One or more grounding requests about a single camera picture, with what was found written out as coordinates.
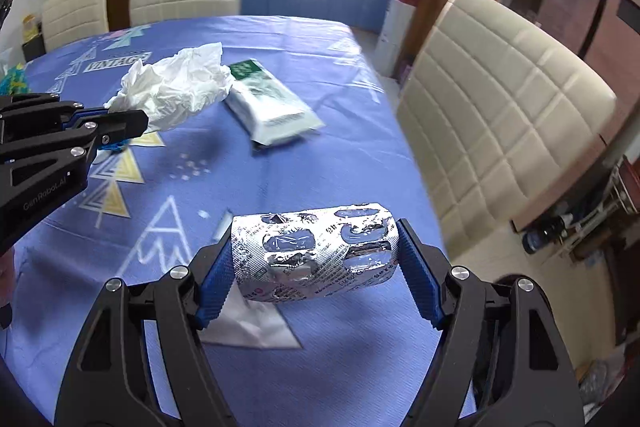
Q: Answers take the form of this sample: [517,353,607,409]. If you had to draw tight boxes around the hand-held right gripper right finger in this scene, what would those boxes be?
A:
[397,218,586,427]

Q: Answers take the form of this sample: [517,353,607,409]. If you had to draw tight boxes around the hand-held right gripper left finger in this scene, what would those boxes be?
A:
[55,229,237,427]

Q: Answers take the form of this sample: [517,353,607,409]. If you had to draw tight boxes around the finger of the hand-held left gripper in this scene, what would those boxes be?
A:
[0,93,149,138]
[0,123,133,168]

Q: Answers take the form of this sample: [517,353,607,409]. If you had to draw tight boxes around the black trash bin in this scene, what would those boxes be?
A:
[472,273,556,413]

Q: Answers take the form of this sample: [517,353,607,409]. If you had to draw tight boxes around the silver blister pack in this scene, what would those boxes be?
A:
[230,201,401,304]

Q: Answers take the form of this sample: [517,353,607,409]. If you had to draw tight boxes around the white tissue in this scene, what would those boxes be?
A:
[103,42,235,134]

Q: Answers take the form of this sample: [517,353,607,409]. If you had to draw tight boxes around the beaded colourful tissue box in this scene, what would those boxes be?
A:
[0,63,28,95]

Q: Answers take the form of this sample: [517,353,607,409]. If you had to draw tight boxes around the dark floor bottle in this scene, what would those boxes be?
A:
[521,213,574,256]

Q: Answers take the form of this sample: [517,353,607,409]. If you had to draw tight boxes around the blue printed tablecloth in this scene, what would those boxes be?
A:
[0,16,476,427]

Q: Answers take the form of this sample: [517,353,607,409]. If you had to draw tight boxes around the green white tissue packet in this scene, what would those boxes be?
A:
[223,58,325,148]

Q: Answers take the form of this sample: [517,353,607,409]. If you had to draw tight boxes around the white water dispenser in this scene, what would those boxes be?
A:
[375,0,426,78]

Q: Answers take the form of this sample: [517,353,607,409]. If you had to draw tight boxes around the brown pink refrigerator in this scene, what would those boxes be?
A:
[510,0,640,234]

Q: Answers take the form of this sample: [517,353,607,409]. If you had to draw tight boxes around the white wire rack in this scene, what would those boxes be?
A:
[564,156,640,260]

